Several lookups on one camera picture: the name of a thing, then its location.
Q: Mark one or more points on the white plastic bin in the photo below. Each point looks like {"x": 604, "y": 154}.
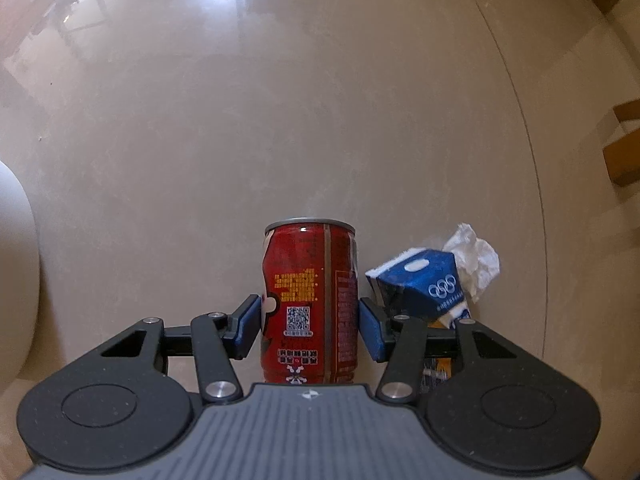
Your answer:
{"x": 15, "y": 270}

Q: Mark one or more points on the red drink can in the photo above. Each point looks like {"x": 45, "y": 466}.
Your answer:
{"x": 310, "y": 280}

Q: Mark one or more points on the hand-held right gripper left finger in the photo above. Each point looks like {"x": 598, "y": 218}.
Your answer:
{"x": 248, "y": 327}

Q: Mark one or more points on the white crumpled tissue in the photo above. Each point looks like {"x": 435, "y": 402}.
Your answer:
{"x": 475, "y": 260}

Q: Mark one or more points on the wooden furniture piece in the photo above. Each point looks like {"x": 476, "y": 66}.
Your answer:
{"x": 625, "y": 155}

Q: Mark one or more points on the blue tissue packet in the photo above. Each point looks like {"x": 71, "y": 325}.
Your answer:
{"x": 425, "y": 280}

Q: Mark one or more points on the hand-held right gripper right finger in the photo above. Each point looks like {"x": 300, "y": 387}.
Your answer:
{"x": 372, "y": 332}

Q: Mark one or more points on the blue yellow wrapper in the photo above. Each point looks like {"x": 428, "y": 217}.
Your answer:
{"x": 437, "y": 366}

